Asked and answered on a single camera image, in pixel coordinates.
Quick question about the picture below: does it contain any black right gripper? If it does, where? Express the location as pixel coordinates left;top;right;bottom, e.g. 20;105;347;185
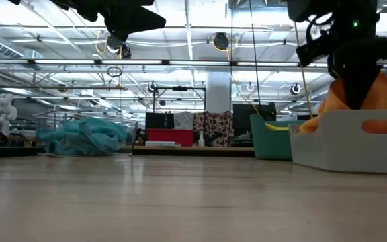
296;35;387;110

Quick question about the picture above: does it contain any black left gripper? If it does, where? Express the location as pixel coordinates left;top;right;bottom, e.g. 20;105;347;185
50;0;167;42

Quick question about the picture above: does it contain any large yellow microfiber towel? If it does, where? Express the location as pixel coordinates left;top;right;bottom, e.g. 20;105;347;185
263;122;290;132

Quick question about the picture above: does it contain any large blue microfiber towel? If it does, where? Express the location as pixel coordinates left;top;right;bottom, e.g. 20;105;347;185
62;116;129;149

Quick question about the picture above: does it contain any small blue microfiber towel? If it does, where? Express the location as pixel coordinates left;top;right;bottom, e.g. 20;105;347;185
37;129;120;157

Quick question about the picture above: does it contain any teal plastic bin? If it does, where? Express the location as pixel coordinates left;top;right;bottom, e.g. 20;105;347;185
249;113;306;161

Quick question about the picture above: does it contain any white cloth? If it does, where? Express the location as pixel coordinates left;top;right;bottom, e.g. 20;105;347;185
174;111;195;130

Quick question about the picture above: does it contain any white square pillar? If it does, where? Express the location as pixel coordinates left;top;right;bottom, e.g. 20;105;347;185
206;71;232;114

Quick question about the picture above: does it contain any large black screen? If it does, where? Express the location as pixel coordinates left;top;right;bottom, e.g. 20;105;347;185
232;103;277;135

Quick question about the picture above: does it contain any red box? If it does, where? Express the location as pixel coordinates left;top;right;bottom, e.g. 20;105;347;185
146;128;195;147

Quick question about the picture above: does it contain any flat white box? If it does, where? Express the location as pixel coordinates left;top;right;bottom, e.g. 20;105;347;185
145;140;181;147

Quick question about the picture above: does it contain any floral patterned cloth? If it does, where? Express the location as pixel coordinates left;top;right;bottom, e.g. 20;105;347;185
193;110;234;147

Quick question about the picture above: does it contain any clear plastic bin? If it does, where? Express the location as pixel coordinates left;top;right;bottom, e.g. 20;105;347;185
33;110;140;157

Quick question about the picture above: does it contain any white robot figure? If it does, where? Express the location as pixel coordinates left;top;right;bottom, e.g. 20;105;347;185
0;93;18;136

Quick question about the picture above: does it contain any black stand frame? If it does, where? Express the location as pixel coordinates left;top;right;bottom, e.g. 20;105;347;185
152;86;207;114

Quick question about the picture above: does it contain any black metal table frame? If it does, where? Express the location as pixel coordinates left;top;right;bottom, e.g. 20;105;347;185
0;145;255;159

